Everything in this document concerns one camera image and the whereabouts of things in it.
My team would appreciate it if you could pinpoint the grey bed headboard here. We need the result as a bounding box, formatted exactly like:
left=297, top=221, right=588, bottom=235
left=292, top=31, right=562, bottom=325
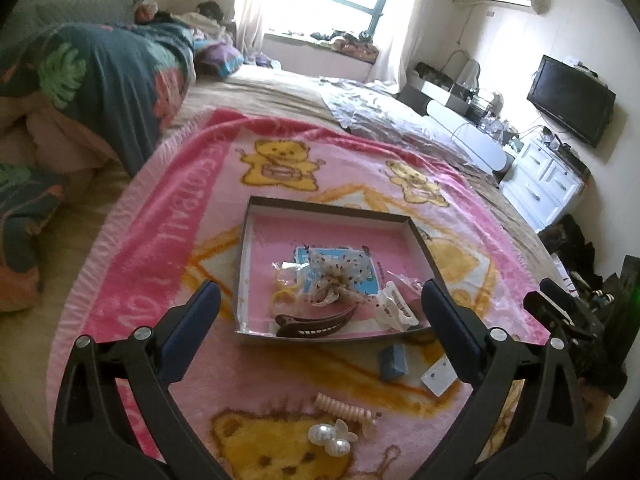
left=0, top=0, right=146, bottom=61

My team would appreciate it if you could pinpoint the purple teal pillow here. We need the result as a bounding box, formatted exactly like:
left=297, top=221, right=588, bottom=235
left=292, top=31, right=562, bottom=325
left=197, top=42, right=246, bottom=78

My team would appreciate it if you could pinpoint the yellow hair ties packet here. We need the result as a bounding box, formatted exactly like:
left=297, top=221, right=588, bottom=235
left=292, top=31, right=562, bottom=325
left=270, top=260, right=306, bottom=313

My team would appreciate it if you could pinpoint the brown hair claw clip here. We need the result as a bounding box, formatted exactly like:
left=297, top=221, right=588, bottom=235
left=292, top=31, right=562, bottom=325
left=274, top=305, right=357, bottom=341

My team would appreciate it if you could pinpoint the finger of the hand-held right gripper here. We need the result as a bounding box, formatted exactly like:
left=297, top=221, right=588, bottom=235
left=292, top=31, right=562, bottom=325
left=539, top=277, right=581, bottom=313
left=523, top=292, right=571, bottom=341

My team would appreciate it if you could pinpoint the small blue box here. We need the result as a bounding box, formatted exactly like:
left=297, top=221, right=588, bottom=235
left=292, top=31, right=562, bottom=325
left=378, top=344, right=408, bottom=381

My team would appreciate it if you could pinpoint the grey storage cart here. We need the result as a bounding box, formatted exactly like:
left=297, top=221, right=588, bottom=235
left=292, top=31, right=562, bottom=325
left=400, top=62, right=501, bottom=121

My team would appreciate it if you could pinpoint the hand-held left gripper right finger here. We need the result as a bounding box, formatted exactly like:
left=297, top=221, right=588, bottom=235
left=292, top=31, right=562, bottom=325
left=421, top=278, right=588, bottom=480

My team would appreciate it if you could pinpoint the pearl bow hair clip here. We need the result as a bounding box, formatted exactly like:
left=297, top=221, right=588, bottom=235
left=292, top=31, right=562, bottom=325
left=307, top=417, right=357, bottom=457

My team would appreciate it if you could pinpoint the white curtain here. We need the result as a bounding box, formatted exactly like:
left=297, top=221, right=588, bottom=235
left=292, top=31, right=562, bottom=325
left=232, top=0, right=326, bottom=56
left=372, top=0, right=481, bottom=86

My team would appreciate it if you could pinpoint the floral leaf quilt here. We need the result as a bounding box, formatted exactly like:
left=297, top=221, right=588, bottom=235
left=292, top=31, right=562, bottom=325
left=0, top=22, right=196, bottom=311

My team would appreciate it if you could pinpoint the clear plastic sheet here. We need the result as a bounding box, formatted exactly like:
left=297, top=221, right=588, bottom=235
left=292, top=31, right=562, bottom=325
left=320, top=77, right=501, bottom=171

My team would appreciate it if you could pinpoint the black flat television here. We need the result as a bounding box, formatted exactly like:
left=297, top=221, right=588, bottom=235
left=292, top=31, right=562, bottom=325
left=526, top=55, right=617, bottom=148

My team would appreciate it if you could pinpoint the blue printed card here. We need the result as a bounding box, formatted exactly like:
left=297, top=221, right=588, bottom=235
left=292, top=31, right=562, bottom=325
left=292, top=245, right=378, bottom=306

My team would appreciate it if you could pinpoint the white drawer dresser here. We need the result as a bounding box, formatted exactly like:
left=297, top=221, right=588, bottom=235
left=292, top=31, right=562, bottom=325
left=500, top=137, right=591, bottom=233

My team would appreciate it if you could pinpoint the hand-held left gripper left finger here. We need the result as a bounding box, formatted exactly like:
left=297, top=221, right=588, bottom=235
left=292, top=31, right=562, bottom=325
left=51, top=279, right=222, bottom=480

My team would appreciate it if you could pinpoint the dark clothes pile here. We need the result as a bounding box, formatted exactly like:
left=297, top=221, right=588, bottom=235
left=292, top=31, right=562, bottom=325
left=537, top=212, right=608, bottom=291

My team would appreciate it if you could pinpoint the white hair claw clip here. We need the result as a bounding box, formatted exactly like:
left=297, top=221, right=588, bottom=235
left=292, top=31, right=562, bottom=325
left=375, top=280, right=420, bottom=331

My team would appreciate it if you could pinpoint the white curved chair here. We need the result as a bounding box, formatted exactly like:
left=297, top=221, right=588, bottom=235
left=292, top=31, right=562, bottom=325
left=425, top=100, right=518, bottom=186

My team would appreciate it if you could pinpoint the clear plastic bag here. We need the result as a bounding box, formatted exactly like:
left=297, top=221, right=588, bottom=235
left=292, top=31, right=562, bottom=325
left=380, top=260, right=426, bottom=301

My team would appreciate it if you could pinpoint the polka dot bow hair tie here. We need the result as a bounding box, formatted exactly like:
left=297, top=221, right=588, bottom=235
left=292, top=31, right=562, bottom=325
left=300, top=246, right=373, bottom=307

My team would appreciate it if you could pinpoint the white card packet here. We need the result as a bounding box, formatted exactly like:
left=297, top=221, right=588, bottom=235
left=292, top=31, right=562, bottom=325
left=420, top=357, right=461, bottom=396

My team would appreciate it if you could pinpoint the pile of windowsill clutter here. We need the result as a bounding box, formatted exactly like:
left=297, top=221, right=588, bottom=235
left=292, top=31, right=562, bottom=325
left=310, top=30, right=381, bottom=58

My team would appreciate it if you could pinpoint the shallow cardboard box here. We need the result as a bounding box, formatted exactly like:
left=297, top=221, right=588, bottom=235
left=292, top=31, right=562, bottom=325
left=234, top=196, right=446, bottom=347

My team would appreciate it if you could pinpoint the pink bear printed blanket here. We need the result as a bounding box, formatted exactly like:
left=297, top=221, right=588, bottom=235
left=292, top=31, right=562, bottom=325
left=47, top=107, right=551, bottom=480

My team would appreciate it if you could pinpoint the beige spiral hair clip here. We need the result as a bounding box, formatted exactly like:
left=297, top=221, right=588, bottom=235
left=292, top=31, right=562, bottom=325
left=314, top=392, right=377, bottom=431

